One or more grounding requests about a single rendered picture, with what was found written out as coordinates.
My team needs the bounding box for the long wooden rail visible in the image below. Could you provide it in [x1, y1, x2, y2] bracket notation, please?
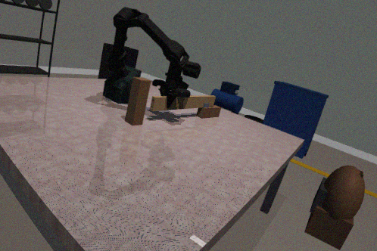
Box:
[150, 95, 216, 111]

